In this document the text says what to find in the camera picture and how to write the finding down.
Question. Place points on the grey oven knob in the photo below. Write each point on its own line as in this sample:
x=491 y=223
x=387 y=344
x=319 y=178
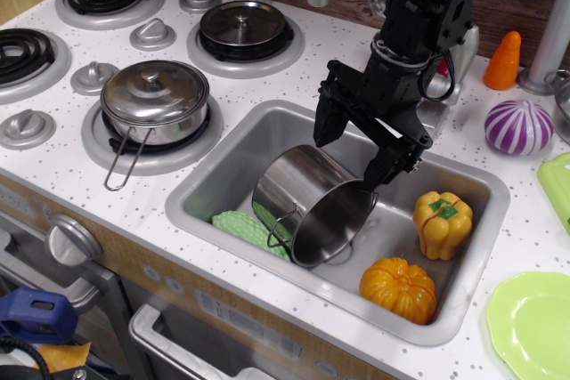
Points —
x=69 y=243

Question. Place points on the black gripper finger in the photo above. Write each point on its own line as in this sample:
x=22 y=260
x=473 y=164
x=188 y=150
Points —
x=386 y=165
x=329 y=122

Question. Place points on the yellow toy bell pepper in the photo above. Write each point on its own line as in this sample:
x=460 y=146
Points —
x=443 y=222

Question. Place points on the purple striped toy onion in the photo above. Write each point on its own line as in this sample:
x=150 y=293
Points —
x=518 y=127

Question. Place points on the blue clamp tool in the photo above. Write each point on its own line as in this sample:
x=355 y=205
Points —
x=38 y=317

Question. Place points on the steel pot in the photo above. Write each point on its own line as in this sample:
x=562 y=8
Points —
x=558 y=81
x=311 y=204

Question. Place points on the grey toy sink basin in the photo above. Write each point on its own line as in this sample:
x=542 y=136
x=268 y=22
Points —
x=225 y=178

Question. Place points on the grey stove knob middle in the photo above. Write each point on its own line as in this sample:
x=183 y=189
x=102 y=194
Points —
x=154 y=35

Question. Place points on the grey oven door handle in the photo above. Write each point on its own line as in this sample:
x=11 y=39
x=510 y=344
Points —
x=142 y=331

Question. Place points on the grey stove knob front left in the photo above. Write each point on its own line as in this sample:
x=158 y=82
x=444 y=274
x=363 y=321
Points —
x=27 y=130

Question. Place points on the steel pot lid on burner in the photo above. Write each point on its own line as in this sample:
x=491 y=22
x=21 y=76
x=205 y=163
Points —
x=242 y=23

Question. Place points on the green plastic tray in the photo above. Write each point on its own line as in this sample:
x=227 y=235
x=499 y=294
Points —
x=553 y=176

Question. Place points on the green toy vegetable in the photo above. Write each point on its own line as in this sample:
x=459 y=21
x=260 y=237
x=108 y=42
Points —
x=247 y=228

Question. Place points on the grey metal pole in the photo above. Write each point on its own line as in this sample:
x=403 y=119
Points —
x=550 y=53

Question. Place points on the grey stove knob lower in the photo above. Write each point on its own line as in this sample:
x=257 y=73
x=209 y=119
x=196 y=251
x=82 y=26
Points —
x=90 y=79

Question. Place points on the green plastic plate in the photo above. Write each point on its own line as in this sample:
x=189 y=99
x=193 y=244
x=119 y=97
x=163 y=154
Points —
x=528 y=322

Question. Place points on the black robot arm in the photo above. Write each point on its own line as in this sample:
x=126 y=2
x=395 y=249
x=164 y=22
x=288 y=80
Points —
x=410 y=61

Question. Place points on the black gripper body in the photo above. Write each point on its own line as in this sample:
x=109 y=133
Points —
x=381 y=102

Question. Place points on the black coil burner far left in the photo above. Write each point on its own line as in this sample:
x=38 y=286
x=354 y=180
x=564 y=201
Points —
x=23 y=53

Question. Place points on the orange toy carrot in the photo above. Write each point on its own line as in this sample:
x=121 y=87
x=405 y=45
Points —
x=502 y=69

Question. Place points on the steel lidded saucepan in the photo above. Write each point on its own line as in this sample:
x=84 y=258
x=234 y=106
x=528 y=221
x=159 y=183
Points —
x=161 y=104

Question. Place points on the orange toy pumpkin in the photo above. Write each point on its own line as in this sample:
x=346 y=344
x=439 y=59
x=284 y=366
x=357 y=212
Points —
x=402 y=288

